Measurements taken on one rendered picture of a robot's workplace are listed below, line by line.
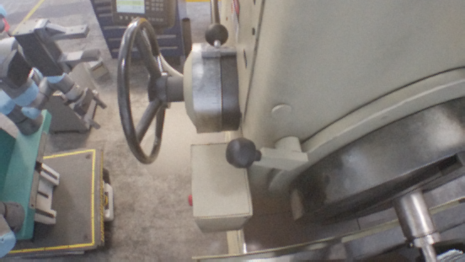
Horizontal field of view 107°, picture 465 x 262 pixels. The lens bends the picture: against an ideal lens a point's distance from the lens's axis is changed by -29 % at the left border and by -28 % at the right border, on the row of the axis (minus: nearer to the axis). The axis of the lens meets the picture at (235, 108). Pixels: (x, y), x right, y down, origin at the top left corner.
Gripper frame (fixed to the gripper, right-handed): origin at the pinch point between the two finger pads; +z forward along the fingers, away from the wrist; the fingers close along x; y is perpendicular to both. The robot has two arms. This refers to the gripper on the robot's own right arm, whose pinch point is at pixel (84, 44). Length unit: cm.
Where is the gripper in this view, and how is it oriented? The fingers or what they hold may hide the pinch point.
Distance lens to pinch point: 54.3
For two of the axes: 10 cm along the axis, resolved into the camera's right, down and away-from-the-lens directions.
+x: -0.7, 5.4, 8.4
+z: 9.9, -0.5, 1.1
